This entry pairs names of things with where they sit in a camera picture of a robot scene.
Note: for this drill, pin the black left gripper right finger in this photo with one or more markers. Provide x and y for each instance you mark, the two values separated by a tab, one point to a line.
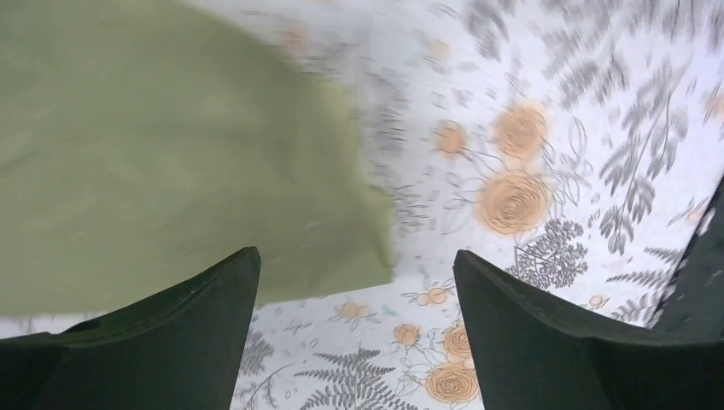
533	350

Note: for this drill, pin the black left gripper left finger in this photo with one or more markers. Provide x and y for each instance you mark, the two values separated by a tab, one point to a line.
180	348

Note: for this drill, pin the olive green wrapping paper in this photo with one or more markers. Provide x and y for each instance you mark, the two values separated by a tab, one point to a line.
144	141

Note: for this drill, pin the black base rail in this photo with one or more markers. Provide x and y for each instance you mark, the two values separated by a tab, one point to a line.
692	304

